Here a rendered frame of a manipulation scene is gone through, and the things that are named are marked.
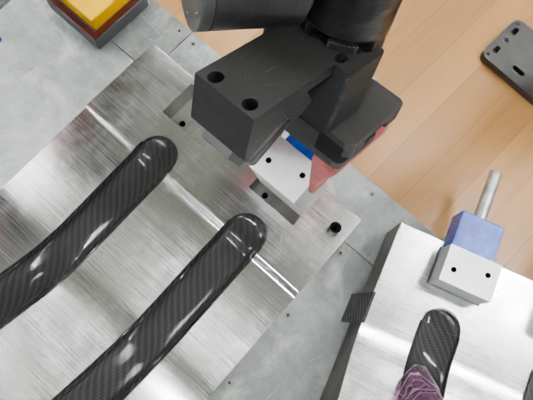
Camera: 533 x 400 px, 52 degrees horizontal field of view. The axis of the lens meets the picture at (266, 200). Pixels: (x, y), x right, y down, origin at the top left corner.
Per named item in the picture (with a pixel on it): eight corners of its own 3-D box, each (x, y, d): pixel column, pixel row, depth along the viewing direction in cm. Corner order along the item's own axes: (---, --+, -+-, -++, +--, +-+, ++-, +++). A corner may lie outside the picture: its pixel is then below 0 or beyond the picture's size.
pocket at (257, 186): (278, 164, 53) (281, 151, 50) (320, 199, 53) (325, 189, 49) (247, 197, 52) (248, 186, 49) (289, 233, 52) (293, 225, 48)
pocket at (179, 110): (198, 96, 55) (196, 78, 51) (237, 128, 54) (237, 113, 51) (167, 127, 54) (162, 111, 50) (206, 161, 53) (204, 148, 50)
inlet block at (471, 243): (462, 171, 57) (484, 153, 51) (506, 190, 56) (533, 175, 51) (419, 285, 53) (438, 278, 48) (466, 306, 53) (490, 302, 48)
